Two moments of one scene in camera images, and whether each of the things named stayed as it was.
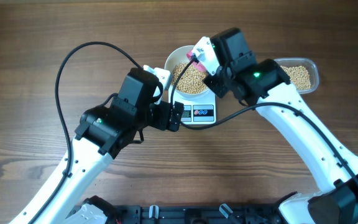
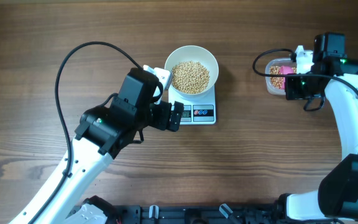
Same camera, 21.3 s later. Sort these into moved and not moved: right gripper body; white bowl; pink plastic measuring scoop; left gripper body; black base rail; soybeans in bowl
Moved: right gripper body; pink plastic measuring scoop
Not moved: soybeans in bowl; white bowl; left gripper body; black base rail
